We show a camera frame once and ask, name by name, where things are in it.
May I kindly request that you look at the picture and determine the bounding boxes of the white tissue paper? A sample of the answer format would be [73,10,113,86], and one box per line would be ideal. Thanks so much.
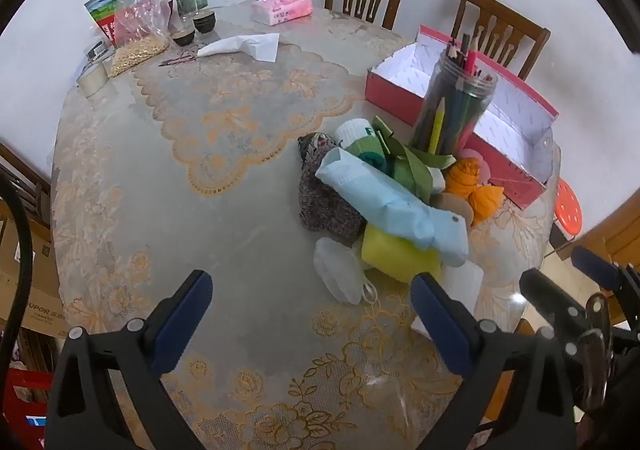
[196,33,280,63]

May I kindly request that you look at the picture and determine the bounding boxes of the green printed carton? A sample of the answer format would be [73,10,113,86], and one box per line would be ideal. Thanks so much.
[84,0,121,48]

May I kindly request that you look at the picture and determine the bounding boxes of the light blue cloth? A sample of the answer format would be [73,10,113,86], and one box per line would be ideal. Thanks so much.
[425,207,471,267]

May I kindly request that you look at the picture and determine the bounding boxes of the orange cloth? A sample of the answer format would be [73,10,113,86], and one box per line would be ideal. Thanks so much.
[444,156,506,227]

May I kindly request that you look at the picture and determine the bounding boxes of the yellow sponge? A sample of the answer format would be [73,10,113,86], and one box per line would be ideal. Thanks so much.
[361,224,443,286]

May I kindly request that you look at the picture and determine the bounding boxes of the white face mask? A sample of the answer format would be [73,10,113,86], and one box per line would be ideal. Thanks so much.
[314,236,378,306]

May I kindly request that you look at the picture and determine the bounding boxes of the red plastic crate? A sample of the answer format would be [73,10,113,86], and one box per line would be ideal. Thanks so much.
[0,365,53,450]

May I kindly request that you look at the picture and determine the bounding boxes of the small pink scissors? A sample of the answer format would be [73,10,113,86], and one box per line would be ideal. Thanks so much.
[158,52,198,67]

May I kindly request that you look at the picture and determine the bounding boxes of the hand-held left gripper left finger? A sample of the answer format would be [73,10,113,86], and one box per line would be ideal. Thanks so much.
[44,270,215,450]

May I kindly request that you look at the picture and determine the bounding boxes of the clear plastic bag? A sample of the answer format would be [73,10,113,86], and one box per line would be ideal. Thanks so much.
[107,0,178,78]

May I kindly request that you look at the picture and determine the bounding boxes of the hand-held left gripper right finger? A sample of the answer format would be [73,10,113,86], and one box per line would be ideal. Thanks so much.
[410,272,582,450]

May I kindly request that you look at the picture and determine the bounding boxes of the clear jar of pencils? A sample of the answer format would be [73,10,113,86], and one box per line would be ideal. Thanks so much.
[417,32,496,156]

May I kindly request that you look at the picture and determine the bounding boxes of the orange plastic stool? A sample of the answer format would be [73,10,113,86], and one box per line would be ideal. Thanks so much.
[552,177,584,236]

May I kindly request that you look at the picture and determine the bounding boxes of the pink tissue pack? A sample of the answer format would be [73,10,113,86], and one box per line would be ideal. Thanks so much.
[250,0,314,27]

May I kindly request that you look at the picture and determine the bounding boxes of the black cable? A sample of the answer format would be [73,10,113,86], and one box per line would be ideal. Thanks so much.
[0,175,33,346]

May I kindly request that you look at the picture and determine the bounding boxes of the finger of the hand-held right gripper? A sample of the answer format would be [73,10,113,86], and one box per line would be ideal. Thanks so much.
[571,246,640,326]
[519,268,589,346]

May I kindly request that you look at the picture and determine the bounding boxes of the clear plastic pencil jar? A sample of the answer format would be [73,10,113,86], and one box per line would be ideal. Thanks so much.
[409,50,498,158]

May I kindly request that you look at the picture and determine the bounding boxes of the clear tape roll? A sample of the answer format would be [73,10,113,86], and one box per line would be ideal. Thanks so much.
[76,61,110,97]

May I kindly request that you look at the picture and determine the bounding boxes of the grey knitted sock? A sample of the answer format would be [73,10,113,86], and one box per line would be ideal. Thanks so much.
[298,157,368,238]

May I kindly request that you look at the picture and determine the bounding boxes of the dark patterned fabric pouch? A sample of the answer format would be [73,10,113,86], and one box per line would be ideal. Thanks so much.
[296,131,341,166]

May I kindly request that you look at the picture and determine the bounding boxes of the white sock roll green letters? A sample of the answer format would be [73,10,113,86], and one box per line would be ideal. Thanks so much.
[334,117,381,151]

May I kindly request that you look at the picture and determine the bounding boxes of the pink cardboard box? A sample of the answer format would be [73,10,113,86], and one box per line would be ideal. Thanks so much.
[364,25,560,211]

